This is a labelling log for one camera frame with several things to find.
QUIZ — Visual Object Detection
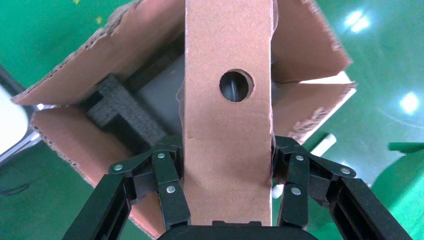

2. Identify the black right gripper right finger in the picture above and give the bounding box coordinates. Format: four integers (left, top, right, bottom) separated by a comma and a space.
271, 135, 414, 240

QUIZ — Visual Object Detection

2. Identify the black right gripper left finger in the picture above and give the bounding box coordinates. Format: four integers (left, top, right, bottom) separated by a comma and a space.
61, 135, 192, 240

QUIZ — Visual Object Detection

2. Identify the small brown cardboard box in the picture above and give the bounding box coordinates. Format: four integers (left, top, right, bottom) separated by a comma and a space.
183, 0, 275, 228

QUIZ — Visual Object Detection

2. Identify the large open brown carton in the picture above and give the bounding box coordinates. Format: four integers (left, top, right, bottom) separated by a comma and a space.
11, 0, 358, 240

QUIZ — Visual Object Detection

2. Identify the small green tablecloth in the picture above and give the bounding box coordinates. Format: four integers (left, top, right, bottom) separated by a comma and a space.
370, 142, 424, 240

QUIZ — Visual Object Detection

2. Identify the black foam insert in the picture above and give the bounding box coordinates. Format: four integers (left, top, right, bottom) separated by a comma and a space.
87, 74, 167, 151

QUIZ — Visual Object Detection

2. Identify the dark grey packed appliance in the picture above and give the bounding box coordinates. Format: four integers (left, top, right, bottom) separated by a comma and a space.
135, 52, 186, 137

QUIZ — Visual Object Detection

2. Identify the white robot torso shell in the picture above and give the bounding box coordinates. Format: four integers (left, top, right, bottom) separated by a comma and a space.
0, 84, 43, 165

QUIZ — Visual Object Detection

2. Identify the large green tablecloth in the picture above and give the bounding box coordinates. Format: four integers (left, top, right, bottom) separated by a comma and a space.
0, 0, 133, 88

